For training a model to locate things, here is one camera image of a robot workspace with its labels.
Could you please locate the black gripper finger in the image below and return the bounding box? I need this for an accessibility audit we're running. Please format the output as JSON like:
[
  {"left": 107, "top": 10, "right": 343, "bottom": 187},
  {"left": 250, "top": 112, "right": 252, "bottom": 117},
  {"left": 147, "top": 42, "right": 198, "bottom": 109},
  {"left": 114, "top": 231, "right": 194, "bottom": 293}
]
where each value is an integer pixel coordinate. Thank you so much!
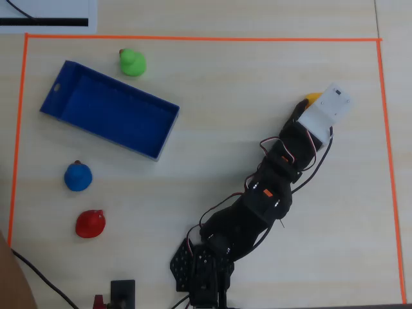
[{"left": 289, "top": 99, "right": 310, "bottom": 129}]

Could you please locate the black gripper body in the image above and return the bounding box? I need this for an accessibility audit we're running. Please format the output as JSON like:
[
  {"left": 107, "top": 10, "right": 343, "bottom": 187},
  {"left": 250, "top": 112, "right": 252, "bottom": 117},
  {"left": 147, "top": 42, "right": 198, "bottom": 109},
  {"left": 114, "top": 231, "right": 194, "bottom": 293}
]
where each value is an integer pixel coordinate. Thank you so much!
[{"left": 278, "top": 119, "right": 324, "bottom": 156}]

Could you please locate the yellow rubber duck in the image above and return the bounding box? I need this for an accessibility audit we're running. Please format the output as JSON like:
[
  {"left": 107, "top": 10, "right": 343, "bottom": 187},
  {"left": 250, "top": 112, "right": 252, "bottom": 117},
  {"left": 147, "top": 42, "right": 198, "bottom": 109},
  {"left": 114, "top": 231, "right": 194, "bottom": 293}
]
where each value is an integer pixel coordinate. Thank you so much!
[{"left": 304, "top": 92, "right": 324, "bottom": 107}]

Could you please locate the person bare forearm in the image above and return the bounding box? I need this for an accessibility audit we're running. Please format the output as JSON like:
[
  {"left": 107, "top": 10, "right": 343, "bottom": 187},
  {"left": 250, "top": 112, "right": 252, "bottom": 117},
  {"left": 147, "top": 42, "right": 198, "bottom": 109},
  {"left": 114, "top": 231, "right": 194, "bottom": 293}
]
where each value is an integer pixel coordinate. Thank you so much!
[{"left": 0, "top": 230, "right": 37, "bottom": 309}]

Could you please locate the green rubber duck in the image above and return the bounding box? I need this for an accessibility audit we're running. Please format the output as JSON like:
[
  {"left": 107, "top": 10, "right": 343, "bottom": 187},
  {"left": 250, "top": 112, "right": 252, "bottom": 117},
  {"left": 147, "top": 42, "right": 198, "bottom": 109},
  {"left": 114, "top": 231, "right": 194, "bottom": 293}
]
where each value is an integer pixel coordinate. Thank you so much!
[{"left": 118, "top": 48, "right": 147, "bottom": 77}]

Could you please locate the blue rectangular plastic box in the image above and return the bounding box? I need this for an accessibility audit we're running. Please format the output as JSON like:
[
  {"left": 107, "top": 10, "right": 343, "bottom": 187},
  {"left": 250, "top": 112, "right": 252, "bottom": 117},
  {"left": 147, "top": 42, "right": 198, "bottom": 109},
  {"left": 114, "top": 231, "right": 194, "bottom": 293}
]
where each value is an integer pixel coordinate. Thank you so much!
[{"left": 39, "top": 60, "right": 181, "bottom": 163}]

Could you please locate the blue rubber duck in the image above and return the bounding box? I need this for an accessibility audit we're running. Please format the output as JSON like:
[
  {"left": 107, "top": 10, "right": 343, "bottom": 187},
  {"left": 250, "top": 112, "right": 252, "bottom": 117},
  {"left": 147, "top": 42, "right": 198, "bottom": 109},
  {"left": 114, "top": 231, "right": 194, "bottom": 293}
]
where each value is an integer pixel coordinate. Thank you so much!
[{"left": 63, "top": 160, "right": 93, "bottom": 192}]

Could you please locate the red rubber duck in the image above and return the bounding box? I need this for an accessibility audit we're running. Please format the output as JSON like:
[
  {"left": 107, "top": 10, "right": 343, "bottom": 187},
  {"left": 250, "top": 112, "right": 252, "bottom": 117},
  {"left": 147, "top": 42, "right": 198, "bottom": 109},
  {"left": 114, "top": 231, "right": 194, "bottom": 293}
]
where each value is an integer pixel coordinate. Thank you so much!
[{"left": 75, "top": 209, "right": 106, "bottom": 239}]

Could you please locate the long orange tape strip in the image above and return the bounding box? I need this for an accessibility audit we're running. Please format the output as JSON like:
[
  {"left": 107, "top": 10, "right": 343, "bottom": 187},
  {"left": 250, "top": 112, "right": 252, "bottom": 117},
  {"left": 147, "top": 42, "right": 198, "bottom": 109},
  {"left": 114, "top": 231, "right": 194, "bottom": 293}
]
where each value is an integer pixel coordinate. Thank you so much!
[{"left": 24, "top": 33, "right": 383, "bottom": 42}]

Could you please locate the black table clamp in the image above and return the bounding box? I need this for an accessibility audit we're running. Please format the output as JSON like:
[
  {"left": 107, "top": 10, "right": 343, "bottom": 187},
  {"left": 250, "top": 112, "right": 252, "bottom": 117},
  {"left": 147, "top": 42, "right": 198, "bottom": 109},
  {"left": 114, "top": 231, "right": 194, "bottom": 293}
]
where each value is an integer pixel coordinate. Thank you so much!
[{"left": 110, "top": 279, "right": 136, "bottom": 309}]

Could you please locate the white paper black stripe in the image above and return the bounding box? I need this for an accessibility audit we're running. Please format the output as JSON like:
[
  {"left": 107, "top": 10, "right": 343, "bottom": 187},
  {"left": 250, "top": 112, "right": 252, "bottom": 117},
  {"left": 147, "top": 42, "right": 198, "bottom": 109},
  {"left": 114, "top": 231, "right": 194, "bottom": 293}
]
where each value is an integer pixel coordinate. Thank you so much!
[{"left": 0, "top": 0, "right": 98, "bottom": 34}]

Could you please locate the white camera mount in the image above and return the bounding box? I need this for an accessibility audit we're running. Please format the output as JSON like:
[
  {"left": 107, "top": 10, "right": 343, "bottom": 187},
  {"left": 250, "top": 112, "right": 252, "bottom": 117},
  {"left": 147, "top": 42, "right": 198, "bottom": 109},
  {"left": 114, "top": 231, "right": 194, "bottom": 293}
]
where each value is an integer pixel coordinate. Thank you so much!
[{"left": 296, "top": 82, "right": 354, "bottom": 151}]

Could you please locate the thick black camera cable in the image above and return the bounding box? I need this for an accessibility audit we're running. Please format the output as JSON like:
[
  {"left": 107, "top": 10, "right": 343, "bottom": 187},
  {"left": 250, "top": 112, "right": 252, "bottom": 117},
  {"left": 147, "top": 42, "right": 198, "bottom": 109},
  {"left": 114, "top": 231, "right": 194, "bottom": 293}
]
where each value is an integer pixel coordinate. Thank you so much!
[{"left": 250, "top": 127, "right": 335, "bottom": 252}]

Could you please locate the black power cable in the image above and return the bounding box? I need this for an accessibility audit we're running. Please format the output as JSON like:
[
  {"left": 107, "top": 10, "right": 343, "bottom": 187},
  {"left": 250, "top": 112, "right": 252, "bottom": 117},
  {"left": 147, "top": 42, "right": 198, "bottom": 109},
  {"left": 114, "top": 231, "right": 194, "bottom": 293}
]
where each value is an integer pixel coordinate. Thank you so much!
[{"left": 11, "top": 249, "right": 80, "bottom": 309}]

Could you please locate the thin black cable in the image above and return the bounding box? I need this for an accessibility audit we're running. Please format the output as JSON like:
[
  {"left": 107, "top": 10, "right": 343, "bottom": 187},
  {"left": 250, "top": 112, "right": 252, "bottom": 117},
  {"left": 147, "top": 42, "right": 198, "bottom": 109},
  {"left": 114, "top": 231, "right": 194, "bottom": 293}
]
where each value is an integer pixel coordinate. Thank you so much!
[{"left": 5, "top": 0, "right": 36, "bottom": 21}]

